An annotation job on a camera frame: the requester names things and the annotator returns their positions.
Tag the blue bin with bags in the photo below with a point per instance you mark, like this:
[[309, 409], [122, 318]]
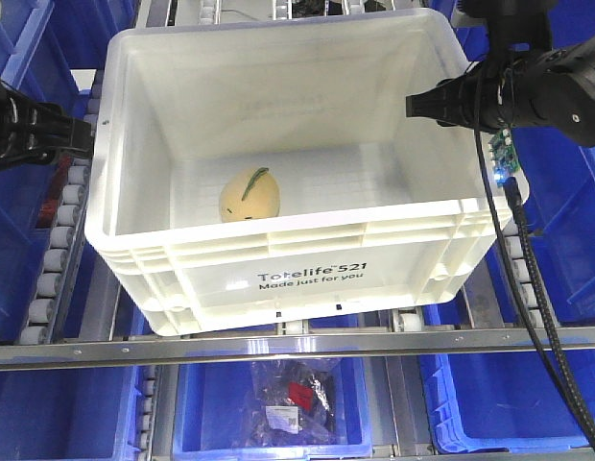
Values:
[[209, 416]]

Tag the green circuit board right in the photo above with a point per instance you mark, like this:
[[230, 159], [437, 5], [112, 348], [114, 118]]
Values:
[[503, 156]]

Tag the white roller track left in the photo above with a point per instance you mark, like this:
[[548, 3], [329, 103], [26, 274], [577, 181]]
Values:
[[61, 215]]

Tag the blue bin upper right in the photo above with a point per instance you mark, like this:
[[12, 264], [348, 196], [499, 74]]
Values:
[[561, 210]]

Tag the white plastic tote crate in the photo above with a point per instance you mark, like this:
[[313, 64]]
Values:
[[377, 210]]

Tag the white roller track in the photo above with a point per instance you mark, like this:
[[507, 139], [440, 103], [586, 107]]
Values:
[[521, 274], [61, 215]]

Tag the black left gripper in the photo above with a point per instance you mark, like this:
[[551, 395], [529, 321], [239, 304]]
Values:
[[56, 131]]

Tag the metal shelf rail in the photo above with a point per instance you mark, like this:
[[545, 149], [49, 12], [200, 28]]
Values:
[[234, 346]]

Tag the blue bin upper left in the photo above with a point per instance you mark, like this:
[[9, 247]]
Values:
[[31, 67]]

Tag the blue bin lower left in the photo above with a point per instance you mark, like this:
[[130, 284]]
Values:
[[77, 414]]

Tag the yellow mango plush toy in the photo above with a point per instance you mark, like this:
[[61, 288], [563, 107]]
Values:
[[249, 195]]

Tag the white roller track right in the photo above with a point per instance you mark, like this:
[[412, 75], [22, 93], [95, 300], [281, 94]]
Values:
[[521, 274]]

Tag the plastic bagged parts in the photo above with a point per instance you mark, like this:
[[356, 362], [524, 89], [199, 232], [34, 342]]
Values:
[[291, 402]]

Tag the blue bin lower right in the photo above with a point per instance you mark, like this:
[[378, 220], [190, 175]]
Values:
[[479, 402]]

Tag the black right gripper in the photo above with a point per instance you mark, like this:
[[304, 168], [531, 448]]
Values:
[[551, 89]]

